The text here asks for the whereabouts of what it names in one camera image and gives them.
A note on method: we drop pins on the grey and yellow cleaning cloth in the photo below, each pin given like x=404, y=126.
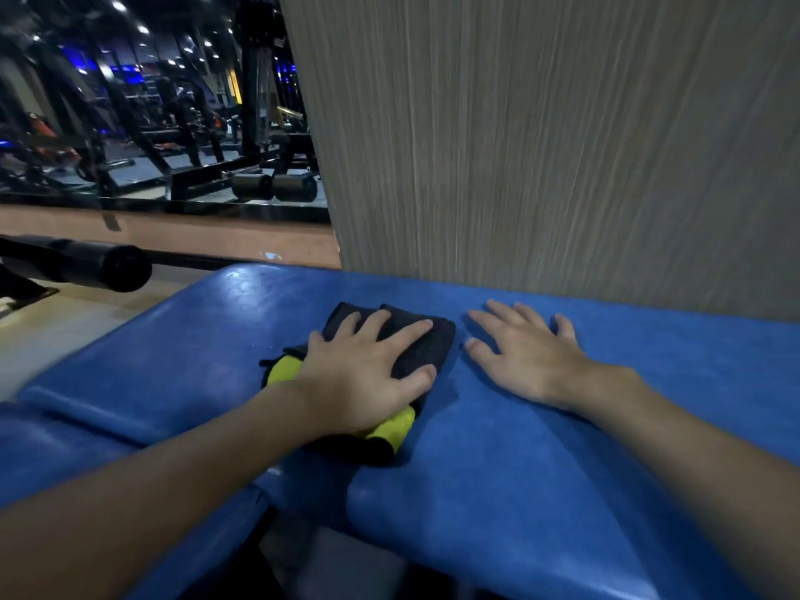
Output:
x=431, y=346

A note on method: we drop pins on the black gym equipment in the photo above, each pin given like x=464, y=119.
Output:
x=156, y=168

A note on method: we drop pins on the blue padded bench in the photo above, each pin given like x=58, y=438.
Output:
x=187, y=356

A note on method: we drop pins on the person's left forearm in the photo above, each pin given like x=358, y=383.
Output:
x=137, y=499

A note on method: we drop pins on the person's left hand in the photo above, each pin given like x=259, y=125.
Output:
x=350, y=387

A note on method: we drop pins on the person's right forearm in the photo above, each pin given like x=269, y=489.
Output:
x=700, y=462

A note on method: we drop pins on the black foam roller pad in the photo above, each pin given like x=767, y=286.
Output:
x=112, y=265

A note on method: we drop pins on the person's right hand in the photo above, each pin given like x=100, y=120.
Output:
x=537, y=368

